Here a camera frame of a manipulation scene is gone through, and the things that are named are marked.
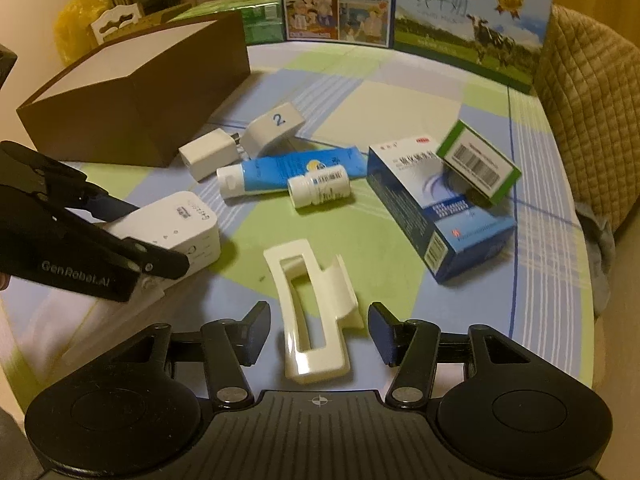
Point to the blue hand cream tube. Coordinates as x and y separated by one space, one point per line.
265 172

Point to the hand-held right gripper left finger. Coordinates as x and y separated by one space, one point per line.
257 332

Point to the white cube power adapter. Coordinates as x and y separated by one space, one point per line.
205 155

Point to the checked tablecloth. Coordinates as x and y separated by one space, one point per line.
350 90

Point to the brown storage box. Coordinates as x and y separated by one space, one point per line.
150 110

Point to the green tissue multipack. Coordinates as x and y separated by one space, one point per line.
260 20

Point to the white chair back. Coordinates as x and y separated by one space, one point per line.
107 22

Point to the white wifi extender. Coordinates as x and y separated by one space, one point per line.
195 230

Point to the yellow plastic bag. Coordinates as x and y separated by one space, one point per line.
80 15

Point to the grey cloth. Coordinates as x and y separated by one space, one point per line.
597 240

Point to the illustrated blue milk carton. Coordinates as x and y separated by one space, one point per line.
330 10

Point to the white pill bottle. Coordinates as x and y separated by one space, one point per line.
322 187

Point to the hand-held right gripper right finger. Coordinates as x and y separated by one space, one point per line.
380 335

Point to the white numbered charger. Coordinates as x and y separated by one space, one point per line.
272 132

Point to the white plastic holder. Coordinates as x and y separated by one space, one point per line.
310 365

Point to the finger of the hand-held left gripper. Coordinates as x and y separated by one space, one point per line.
117 207
155 260

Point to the beige quilted sofa cover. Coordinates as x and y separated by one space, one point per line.
590 110

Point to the blue medicine box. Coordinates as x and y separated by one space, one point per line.
450 232

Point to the green-edged barcode box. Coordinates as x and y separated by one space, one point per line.
480 160

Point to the cow print milk carton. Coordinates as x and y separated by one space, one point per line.
450 35

